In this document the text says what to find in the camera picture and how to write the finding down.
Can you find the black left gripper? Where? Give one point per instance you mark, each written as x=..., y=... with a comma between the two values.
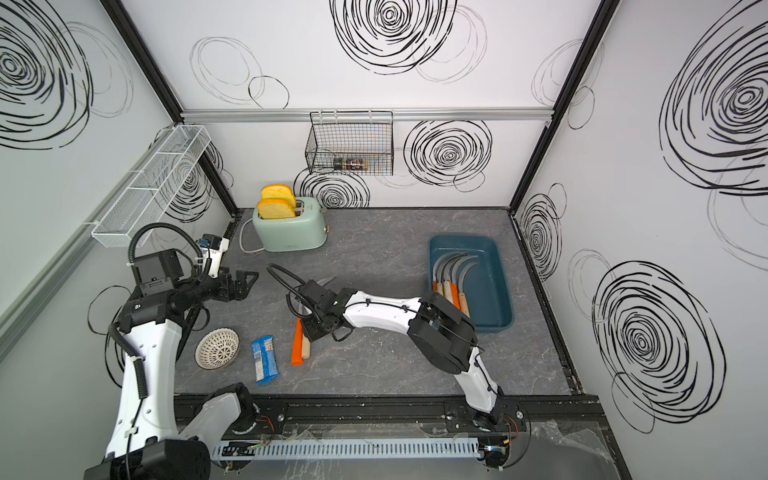
x=239, y=288

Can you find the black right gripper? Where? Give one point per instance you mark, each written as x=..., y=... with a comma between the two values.
x=308, y=327

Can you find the wooden handle sickle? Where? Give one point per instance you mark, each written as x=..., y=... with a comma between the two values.
x=463, y=294
x=306, y=344
x=445, y=276

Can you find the orange handle sickle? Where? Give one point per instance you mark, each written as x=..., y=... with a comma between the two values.
x=296, y=356
x=437, y=269
x=458, y=272

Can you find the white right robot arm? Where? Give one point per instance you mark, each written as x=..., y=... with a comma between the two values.
x=443, y=334

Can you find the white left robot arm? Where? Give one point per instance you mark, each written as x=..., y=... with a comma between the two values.
x=153, y=327

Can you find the teal plastic storage box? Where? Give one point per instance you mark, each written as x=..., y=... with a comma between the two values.
x=485, y=286

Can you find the white plastic strainer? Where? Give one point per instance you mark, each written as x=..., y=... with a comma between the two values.
x=217, y=349

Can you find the mint green toaster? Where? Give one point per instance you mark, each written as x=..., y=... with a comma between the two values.
x=306, y=231

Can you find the blue snack packet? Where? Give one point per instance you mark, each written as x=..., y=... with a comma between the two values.
x=264, y=360

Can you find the yellow toast slice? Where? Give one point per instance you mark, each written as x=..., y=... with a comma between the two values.
x=278, y=192
x=275, y=209

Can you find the white wire wall shelf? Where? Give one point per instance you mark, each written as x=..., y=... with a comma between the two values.
x=167, y=183

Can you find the white slotted cable duct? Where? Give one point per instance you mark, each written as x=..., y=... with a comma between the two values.
x=347, y=449

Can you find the black wire wall basket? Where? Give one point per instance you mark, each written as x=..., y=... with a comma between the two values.
x=359, y=142

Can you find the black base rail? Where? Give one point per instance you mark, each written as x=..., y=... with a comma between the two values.
x=450, y=412

